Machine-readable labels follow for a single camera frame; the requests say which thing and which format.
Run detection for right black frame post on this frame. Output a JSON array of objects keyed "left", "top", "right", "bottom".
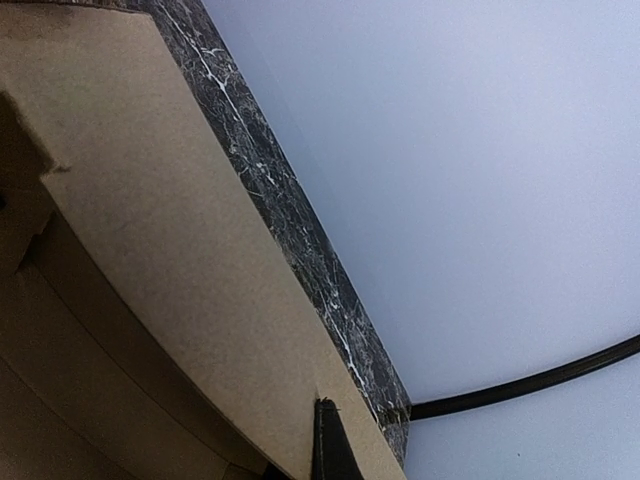
[{"left": 410, "top": 335, "right": 639, "bottom": 421}]

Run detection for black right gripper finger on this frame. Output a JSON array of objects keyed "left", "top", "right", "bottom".
[{"left": 311, "top": 398, "right": 364, "bottom": 480}]

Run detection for brown cardboard box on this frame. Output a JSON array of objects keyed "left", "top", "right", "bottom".
[{"left": 1, "top": 1, "right": 408, "bottom": 479}]

